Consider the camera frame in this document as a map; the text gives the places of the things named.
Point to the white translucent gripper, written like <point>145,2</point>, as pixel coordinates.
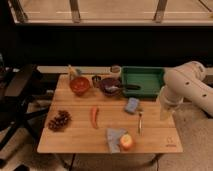
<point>165,109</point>

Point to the red yellow apple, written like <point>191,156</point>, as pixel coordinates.
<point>126,142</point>

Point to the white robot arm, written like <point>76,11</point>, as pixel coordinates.
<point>185,82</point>

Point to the small metal cup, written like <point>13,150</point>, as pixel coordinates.
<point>95,80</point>

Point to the green plastic tray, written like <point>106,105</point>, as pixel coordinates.
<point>150,80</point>

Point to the blue sponge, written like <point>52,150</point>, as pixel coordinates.
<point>131,105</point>

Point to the purple bowl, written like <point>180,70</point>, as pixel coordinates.
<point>109,81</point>

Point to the grey blue folded cloth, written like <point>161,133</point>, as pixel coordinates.
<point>113,137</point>

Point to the orange carrot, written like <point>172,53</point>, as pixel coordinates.
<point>94,113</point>

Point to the wooden folding table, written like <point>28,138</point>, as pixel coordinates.
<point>157,136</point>

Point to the red bowl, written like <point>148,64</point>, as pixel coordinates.
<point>79,85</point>

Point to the yellow bottle toy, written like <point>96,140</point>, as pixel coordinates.
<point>73,73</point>

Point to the brown grape bunch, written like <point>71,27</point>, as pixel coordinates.
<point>59,122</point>

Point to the black office chair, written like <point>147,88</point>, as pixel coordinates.
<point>17,90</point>

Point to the black handled utensil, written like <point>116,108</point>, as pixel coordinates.
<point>128,87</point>

